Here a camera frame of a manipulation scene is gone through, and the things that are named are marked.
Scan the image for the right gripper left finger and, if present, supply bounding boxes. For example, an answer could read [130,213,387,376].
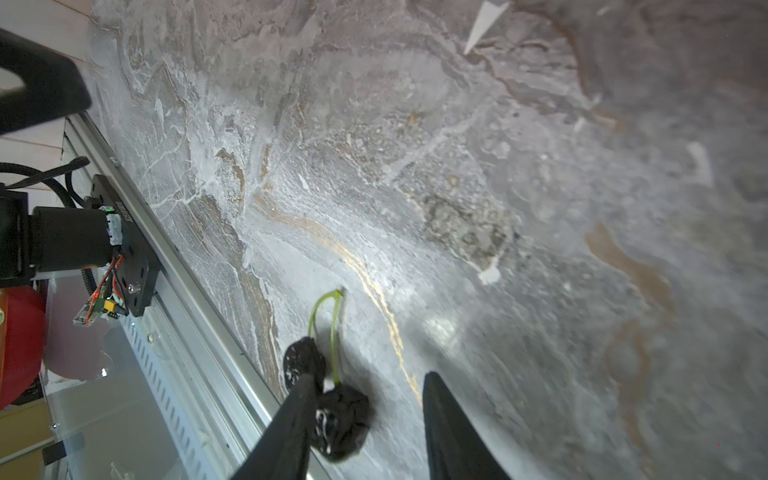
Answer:
[232,374,317,479]

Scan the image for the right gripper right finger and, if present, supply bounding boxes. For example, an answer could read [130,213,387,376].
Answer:
[423,371,510,480]

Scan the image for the black fake cherry pair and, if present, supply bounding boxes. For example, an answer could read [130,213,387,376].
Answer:
[282,290,372,462]

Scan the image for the red round object under table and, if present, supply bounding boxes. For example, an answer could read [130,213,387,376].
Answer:
[1,285,45,409]

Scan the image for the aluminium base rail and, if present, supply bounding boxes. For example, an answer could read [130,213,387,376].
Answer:
[59,110,331,480]

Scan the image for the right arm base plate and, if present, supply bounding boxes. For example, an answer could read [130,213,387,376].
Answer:
[91,174,161,317]

